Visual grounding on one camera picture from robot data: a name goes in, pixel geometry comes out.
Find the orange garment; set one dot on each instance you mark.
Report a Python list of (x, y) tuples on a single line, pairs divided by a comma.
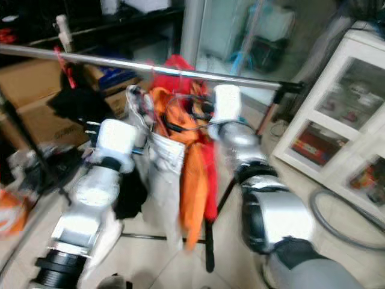
[(194, 186)]

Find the grey hanging cloth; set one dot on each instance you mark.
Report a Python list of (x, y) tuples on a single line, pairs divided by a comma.
[(331, 30)]

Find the black shelf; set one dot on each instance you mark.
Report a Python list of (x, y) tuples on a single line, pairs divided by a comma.
[(96, 27)]

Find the black fabric case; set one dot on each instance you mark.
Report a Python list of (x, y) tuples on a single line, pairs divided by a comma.
[(54, 162)]

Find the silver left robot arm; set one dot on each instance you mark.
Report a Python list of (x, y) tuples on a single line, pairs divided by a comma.
[(90, 205)]

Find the white patterned garment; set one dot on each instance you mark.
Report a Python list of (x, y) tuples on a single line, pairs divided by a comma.
[(165, 162)]

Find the black garment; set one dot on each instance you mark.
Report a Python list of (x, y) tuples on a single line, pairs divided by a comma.
[(72, 111)]

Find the chrome rail clothes rack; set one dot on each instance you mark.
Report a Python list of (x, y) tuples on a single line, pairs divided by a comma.
[(114, 60)]

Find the red mesh jersey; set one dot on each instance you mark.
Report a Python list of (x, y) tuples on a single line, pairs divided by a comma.
[(174, 75)]

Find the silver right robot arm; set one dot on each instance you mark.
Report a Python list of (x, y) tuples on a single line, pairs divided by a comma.
[(283, 217)]

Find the white glass door cabinet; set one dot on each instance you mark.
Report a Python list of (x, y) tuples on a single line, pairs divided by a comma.
[(313, 102)]

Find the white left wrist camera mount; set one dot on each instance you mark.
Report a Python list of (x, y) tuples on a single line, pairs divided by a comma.
[(119, 141)]

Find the glass sliding door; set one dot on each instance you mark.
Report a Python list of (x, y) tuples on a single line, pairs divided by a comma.
[(258, 30)]

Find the red ribbon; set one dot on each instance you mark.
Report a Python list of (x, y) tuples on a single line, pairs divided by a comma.
[(66, 67)]

